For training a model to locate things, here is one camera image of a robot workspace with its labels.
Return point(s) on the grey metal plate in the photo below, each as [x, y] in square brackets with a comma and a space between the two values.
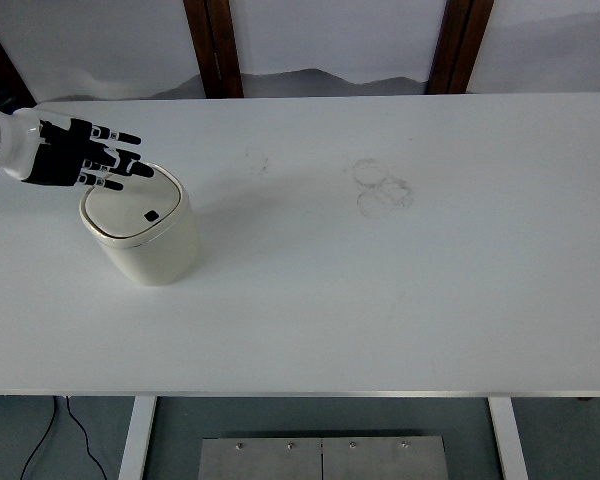
[385, 462]
[260, 462]

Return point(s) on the cream lidded trash bin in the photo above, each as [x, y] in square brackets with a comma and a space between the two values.
[155, 250]

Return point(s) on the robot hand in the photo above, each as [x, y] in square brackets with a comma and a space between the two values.
[55, 157]

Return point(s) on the mountain-painted screen panel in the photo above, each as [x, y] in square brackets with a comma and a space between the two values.
[335, 40]
[550, 45]
[95, 45]

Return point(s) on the dark brown wooden frame post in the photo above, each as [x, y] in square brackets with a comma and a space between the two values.
[460, 45]
[5, 65]
[215, 50]

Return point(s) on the white table leg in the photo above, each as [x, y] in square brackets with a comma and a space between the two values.
[136, 440]
[507, 440]

